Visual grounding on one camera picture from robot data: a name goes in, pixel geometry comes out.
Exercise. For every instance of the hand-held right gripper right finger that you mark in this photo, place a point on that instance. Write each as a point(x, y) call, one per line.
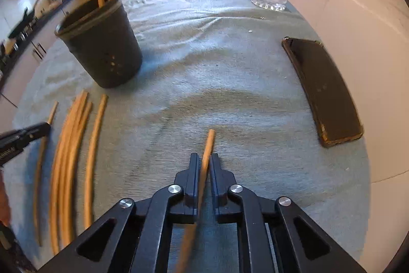
point(214, 170)

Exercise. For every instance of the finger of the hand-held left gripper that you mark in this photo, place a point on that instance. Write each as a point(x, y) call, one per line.
point(32, 132)

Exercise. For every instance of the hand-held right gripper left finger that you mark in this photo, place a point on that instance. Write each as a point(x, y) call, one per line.
point(195, 170)

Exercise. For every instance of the bundle of wooden sticks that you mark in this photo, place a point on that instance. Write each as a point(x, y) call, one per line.
point(53, 205)

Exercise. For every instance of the dark grey chopstick holder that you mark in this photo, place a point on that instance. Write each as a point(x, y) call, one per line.
point(102, 52)

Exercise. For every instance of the grey-green tablecloth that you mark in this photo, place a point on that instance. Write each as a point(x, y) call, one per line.
point(207, 68)

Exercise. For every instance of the black wok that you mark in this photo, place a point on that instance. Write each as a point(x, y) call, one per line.
point(20, 23)

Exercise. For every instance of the black smartphone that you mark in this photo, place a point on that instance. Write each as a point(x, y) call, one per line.
point(322, 90)

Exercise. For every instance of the small metal clip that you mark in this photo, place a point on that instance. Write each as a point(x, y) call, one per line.
point(257, 17)

